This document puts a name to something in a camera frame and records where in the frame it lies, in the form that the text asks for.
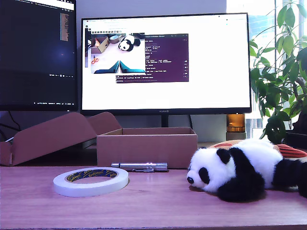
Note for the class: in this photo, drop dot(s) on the open cardboard box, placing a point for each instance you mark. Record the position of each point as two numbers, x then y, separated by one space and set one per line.
144 151

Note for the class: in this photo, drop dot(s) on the white adhesive tape roll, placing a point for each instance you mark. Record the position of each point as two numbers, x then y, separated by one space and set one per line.
91 189

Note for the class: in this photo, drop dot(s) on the orange striped fish toy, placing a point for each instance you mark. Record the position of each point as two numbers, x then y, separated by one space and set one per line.
290 151

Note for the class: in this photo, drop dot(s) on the dark plant pot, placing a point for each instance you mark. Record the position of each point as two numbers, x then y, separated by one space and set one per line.
297 140

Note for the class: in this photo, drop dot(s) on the green leafy potted plant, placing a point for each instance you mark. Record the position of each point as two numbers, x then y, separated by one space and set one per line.
275 95

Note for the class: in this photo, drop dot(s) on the silver pen flashlight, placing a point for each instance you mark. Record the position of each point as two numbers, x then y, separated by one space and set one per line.
139 165

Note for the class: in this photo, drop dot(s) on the black white panda plush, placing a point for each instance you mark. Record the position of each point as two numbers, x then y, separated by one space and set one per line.
256 155

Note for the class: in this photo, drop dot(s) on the white-screen Huawei monitor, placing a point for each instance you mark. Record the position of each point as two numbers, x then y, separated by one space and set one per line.
204 72

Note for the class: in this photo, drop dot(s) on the dark computer monitor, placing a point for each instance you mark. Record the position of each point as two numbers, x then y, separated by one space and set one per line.
36 60

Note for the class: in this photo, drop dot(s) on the amber lamp with beige base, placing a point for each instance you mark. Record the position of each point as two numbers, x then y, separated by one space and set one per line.
236 122

